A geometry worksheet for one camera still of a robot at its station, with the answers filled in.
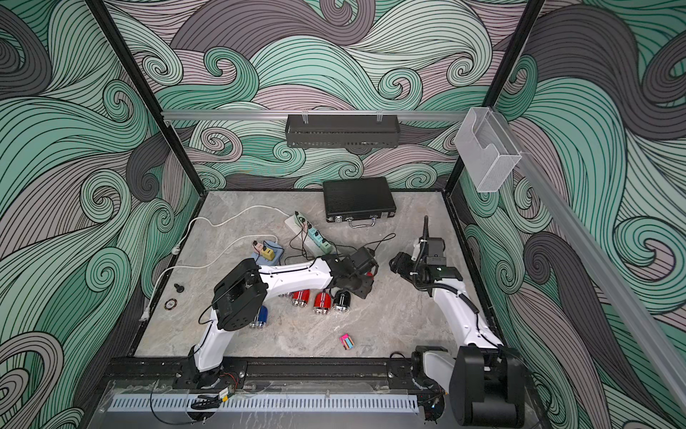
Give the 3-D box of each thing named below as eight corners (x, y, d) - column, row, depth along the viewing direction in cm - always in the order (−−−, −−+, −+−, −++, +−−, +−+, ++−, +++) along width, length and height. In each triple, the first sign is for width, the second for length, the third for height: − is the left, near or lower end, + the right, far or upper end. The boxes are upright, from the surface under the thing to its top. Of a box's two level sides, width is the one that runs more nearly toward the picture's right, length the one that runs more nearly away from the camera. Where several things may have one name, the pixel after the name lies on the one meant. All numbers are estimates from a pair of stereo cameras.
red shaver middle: (313, 315, 86) (312, 311, 84) (314, 295, 90) (314, 291, 88) (330, 315, 86) (330, 311, 84) (331, 295, 90) (330, 291, 88)
